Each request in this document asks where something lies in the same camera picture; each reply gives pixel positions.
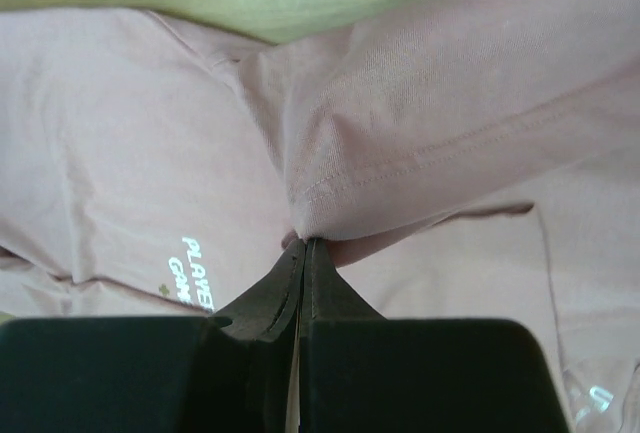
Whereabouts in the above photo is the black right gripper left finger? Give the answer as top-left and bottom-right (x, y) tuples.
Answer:
(207, 241), (305, 348)

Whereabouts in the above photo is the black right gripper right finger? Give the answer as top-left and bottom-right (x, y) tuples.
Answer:
(301, 239), (386, 323)

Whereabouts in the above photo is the pink printed t-shirt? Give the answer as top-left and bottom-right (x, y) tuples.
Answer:
(1, 0), (639, 432)

